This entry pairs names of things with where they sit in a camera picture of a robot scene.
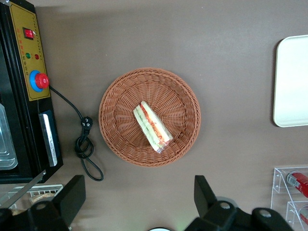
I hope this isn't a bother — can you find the white wire rack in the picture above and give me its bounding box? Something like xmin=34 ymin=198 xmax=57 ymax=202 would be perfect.
xmin=0 ymin=184 xmax=64 ymax=212

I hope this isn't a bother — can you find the black power cable with plug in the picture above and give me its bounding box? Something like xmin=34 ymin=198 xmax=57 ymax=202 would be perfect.
xmin=49 ymin=85 xmax=104 ymax=182

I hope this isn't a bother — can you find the black sealing machine yellow panel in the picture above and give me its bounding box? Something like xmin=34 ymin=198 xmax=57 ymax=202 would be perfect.
xmin=0 ymin=0 xmax=64 ymax=185

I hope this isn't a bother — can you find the red soda can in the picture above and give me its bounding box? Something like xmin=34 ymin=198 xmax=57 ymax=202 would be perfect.
xmin=286 ymin=171 xmax=308 ymax=193

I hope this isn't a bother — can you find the cream white plastic tray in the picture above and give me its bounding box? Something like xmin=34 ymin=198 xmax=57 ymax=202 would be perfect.
xmin=273 ymin=35 xmax=308 ymax=128

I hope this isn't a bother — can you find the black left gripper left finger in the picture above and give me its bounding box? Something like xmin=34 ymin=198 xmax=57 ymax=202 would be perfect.
xmin=0 ymin=175 xmax=87 ymax=231

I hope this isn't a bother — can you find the silver metal lever bar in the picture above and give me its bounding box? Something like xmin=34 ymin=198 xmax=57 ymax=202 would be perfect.
xmin=0 ymin=169 xmax=47 ymax=209

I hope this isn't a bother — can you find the clear plastic food container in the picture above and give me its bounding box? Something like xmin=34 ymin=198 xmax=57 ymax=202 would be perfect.
xmin=0 ymin=103 xmax=19 ymax=171

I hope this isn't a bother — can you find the plastic-wrapped triangle sandwich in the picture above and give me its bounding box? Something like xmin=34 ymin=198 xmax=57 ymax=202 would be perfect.
xmin=133 ymin=100 xmax=174 ymax=154

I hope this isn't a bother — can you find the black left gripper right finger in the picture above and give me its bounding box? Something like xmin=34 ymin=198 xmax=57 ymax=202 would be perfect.
xmin=185 ymin=175 xmax=295 ymax=231

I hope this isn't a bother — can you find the round brown wicker basket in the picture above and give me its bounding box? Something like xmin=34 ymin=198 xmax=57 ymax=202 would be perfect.
xmin=98 ymin=67 xmax=202 ymax=167

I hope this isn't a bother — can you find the clear acrylic can rack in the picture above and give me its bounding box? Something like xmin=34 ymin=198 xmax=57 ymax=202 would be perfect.
xmin=270 ymin=167 xmax=308 ymax=227

